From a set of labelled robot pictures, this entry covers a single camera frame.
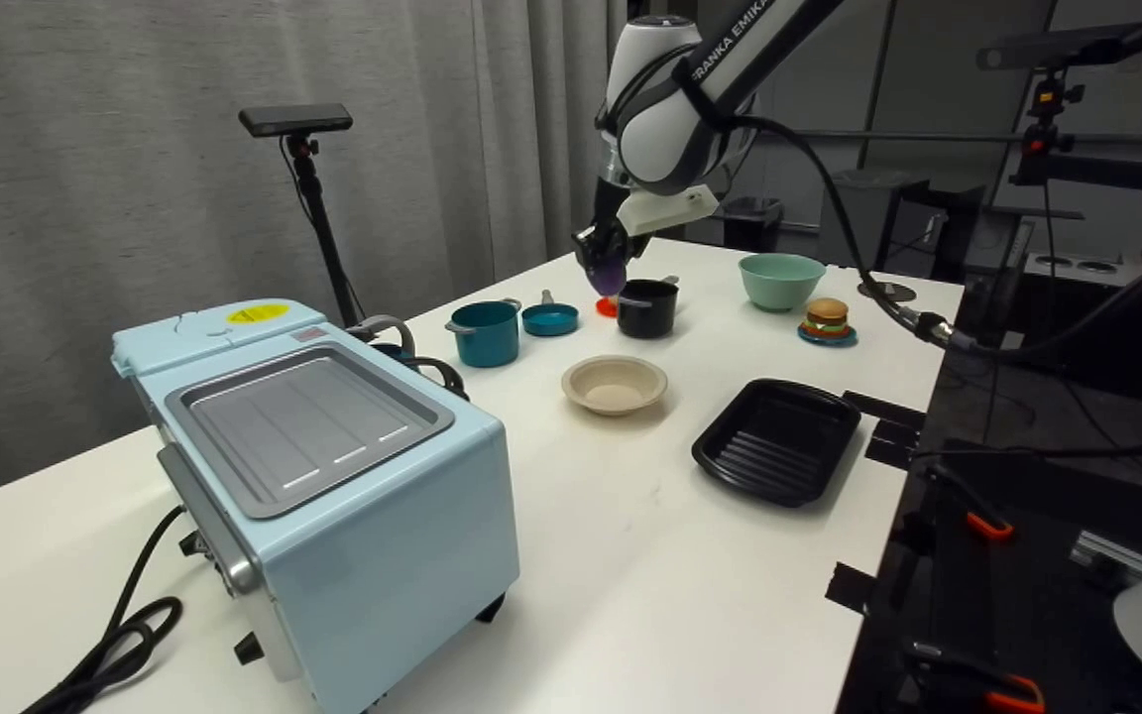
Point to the small orange object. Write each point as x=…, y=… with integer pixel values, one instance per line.
x=609, y=309

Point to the black ribbed tray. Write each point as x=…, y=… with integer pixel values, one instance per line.
x=771, y=443

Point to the black camera stand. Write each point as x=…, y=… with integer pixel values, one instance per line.
x=1046, y=114

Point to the teal pot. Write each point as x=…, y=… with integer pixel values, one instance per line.
x=486, y=334

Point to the small teal saucer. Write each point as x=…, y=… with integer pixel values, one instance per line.
x=852, y=338

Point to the toy burger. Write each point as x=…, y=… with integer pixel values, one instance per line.
x=828, y=319

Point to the black bar camera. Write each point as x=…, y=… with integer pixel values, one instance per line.
x=297, y=122
x=1069, y=47

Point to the light blue toaster oven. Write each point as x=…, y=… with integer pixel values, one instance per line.
x=375, y=558

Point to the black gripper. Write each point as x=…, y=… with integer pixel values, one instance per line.
x=605, y=241

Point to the beige round plate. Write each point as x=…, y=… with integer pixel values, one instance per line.
x=611, y=385

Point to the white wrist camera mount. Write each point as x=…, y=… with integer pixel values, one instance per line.
x=678, y=209

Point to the black tape patch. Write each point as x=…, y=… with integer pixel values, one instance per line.
x=852, y=585
x=890, y=422

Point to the black background box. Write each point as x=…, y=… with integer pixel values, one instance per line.
x=753, y=223

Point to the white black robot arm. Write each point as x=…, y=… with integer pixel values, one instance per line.
x=667, y=122

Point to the mint green bowl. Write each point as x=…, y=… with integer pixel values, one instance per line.
x=778, y=281

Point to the teal pot lid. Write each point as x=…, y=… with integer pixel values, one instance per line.
x=551, y=319

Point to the black cup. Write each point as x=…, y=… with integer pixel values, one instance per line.
x=648, y=313

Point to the black camera tripod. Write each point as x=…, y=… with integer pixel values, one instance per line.
x=321, y=223

